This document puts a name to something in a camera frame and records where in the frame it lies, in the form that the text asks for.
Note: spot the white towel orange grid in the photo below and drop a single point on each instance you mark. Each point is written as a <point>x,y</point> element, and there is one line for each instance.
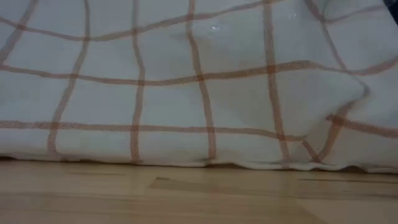
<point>174,99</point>

